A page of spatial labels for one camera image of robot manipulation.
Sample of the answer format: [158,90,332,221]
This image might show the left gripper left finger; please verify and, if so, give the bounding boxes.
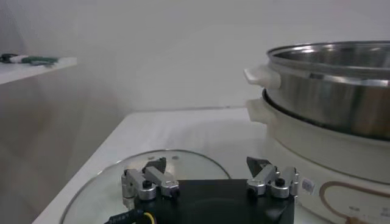
[121,156,181,202]

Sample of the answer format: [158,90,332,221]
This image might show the round glass pot lid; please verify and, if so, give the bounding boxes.
[59,149,308,224]

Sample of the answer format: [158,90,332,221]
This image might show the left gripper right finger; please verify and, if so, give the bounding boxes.
[246,156,300,200]

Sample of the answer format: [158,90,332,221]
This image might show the stainless steel steamer basket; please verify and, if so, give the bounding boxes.
[243,41,390,141]

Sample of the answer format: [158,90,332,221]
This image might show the small white case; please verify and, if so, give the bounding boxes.
[10,54,29,64]

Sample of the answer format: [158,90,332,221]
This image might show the white electric cooker base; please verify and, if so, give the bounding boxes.
[245,97,390,224]

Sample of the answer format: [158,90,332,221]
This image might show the green small tool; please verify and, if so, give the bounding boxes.
[21,56,59,67]

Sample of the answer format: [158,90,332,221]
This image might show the black headphones with cable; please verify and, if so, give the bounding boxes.
[0,53,19,64]

